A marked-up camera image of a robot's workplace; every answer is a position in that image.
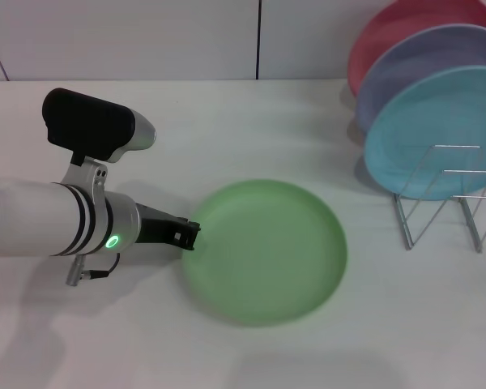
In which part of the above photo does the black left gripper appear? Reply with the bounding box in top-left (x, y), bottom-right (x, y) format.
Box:
top-left (135, 202), bottom-right (203, 252)

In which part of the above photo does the green plastic plate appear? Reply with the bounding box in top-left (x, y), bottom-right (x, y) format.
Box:
top-left (181, 178), bottom-right (349, 329)

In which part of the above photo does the blue plastic plate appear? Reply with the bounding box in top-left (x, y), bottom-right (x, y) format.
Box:
top-left (363, 64), bottom-right (486, 203)

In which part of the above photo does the purple plastic plate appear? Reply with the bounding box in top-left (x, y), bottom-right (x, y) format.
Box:
top-left (355, 23), bottom-right (486, 135)

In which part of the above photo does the red plastic plate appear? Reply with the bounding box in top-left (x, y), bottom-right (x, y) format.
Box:
top-left (347, 0), bottom-right (486, 98)

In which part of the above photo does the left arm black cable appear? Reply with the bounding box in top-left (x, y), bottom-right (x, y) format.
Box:
top-left (65, 253), bottom-right (121, 287)

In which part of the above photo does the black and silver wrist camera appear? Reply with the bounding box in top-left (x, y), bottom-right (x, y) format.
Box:
top-left (41, 87), bottom-right (157, 167)

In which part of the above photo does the silver wire plate rack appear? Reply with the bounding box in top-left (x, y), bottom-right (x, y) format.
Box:
top-left (392, 143), bottom-right (486, 254)

